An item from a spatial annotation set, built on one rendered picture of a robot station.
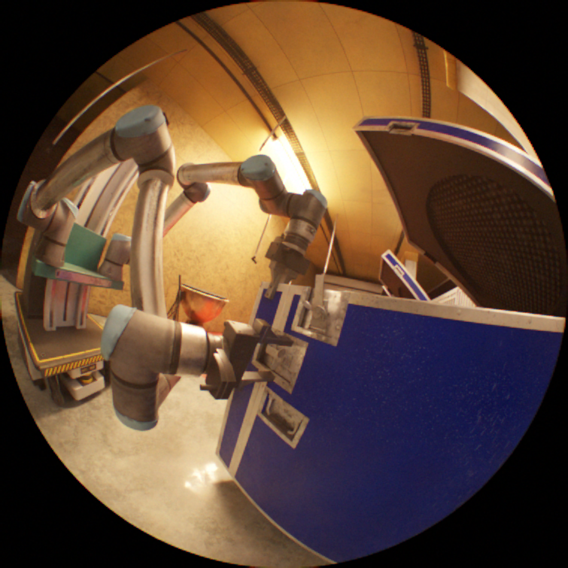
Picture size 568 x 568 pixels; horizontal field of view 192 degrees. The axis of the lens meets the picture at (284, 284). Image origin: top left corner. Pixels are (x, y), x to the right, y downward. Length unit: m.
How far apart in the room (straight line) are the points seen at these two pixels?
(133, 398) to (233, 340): 0.20
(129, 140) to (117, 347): 0.41
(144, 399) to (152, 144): 0.51
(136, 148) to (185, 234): 2.43
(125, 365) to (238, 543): 0.80
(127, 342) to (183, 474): 0.83
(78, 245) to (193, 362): 1.03
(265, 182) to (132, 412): 0.57
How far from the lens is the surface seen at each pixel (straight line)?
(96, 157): 0.56
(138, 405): 0.32
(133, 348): 0.26
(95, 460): 1.05
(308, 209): 0.50
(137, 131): 0.47
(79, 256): 1.19
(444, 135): 0.62
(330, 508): 0.51
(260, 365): 0.48
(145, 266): 0.40
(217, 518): 0.93
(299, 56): 2.42
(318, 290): 0.35
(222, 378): 0.24
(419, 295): 1.87
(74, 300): 1.35
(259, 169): 0.46
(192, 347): 0.26
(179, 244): 2.78
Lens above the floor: 0.89
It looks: 8 degrees up
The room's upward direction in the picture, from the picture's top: 17 degrees clockwise
